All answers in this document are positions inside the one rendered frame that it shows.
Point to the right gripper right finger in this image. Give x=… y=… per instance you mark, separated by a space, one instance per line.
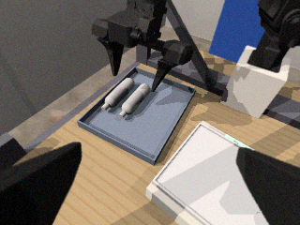
x=273 y=184

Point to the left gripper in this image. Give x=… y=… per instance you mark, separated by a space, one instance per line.
x=174 y=52

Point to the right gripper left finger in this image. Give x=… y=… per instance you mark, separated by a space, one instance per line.
x=33 y=192

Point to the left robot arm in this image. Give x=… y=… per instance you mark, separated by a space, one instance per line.
x=279 y=18

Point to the dark grey metal post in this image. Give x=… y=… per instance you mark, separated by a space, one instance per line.
x=143 y=53

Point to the grey bottle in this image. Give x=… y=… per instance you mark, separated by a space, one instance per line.
x=135 y=100

